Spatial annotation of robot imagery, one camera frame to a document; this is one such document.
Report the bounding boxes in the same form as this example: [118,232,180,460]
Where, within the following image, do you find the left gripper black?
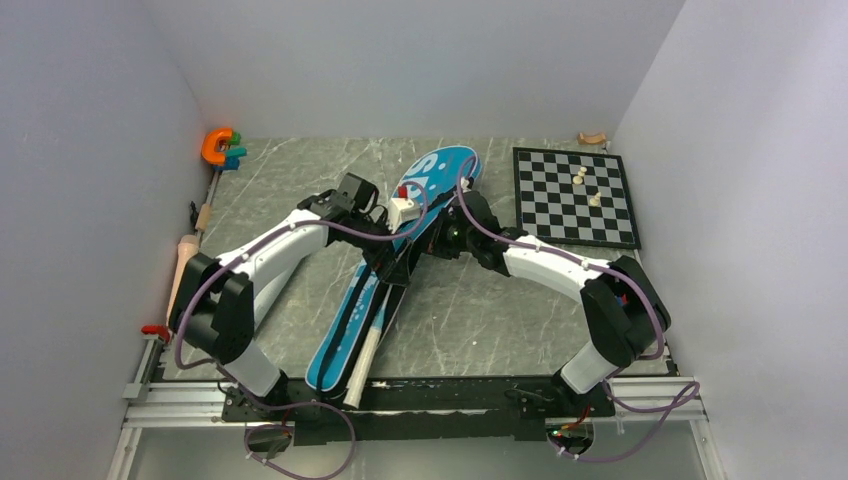
[346,210,414,287]

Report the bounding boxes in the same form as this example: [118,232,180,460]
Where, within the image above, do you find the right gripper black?
[414,208,478,260]

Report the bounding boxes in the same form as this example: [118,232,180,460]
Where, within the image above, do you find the blue racket carry bag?
[306,145,482,406]

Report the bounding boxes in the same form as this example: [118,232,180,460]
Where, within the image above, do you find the blue badminton racket front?
[343,304,386,409]

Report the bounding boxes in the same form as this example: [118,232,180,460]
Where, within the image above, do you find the white shuttlecock tube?
[254,260,303,331]

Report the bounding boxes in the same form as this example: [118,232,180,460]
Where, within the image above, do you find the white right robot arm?
[426,191,671,415]

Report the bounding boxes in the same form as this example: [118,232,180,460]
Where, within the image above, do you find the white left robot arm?
[171,174,428,420]

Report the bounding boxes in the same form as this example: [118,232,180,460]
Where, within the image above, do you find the black white chessboard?
[513,147,642,250]

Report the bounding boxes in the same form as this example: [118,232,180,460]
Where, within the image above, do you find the green teal toy blocks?
[213,130,247,171]

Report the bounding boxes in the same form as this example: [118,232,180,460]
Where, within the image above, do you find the beige chess pawn rear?
[572,167,587,185]

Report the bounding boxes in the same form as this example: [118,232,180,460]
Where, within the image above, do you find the orange letter C toy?
[201,127,235,166]

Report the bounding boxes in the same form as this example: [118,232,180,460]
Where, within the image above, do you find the beige toy microphone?
[165,234,199,320]

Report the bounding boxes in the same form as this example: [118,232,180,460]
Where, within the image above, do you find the wooden arch block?
[577,132,608,145]

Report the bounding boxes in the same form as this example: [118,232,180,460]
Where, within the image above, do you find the red clamp knob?
[140,324,171,344]

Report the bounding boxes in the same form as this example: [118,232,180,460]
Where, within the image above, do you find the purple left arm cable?
[173,180,431,480]

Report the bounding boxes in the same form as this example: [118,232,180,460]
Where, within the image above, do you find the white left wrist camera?
[386,185,422,233]

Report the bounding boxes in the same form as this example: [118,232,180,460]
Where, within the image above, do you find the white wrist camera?
[386,185,422,233]
[458,176,475,194]

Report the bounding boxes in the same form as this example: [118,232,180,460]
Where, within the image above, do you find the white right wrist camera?
[458,176,475,194]

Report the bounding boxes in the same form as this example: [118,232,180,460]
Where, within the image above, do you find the wooden handled tool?
[189,171,221,237]

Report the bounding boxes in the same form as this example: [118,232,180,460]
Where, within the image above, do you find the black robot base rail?
[221,375,615,446]

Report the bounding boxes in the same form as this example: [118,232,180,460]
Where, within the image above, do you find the aluminium frame rail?
[107,335,727,479]

